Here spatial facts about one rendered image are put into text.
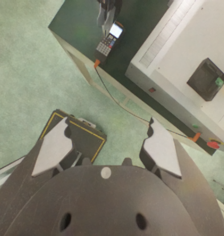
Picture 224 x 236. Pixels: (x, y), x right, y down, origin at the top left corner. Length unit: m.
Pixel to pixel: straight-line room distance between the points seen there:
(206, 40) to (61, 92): 1.40
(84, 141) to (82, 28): 0.90
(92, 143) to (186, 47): 0.97
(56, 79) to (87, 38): 1.02
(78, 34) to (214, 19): 0.58
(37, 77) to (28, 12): 0.88
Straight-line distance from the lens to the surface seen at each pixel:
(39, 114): 1.55
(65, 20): 0.63
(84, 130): 0.89
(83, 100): 1.21
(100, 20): 0.46
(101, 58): 0.44
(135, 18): 0.63
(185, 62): 0.47
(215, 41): 0.60
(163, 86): 0.37
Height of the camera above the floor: 1.14
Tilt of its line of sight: 84 degrees down
